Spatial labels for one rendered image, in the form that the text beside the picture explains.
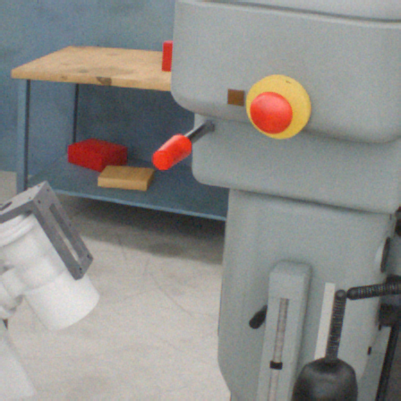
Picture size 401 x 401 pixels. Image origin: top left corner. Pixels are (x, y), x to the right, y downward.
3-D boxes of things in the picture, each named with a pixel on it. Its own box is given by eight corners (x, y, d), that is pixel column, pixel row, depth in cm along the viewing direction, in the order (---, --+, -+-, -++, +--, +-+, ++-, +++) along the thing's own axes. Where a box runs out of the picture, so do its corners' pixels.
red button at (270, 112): (288, 140, 92) (290, 98, 90) (245, 132, 93) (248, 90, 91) (296, 131, 94) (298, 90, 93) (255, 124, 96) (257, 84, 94)
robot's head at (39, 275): (23, 348, 91) (98, 311, 90) (-36, 263, 88) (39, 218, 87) (29, 319, 98) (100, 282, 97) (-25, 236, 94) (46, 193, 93)
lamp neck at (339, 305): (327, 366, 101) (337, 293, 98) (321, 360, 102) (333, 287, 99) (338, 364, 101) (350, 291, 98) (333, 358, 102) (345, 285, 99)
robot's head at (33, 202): (17, 308, 91) (77, 286, 88) (-31, 234, 89) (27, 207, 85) (39, 273, 97) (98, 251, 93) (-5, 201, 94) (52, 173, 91)
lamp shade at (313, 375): (304, 430, 99) (311, 381, 97) (280, 398, 106) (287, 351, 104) (366, 422, 101) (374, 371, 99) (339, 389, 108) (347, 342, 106)
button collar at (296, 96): (305, 144, 94) (308, 83, 92) (243, 133, 96) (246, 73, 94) (310, 139, 96) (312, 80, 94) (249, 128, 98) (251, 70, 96)
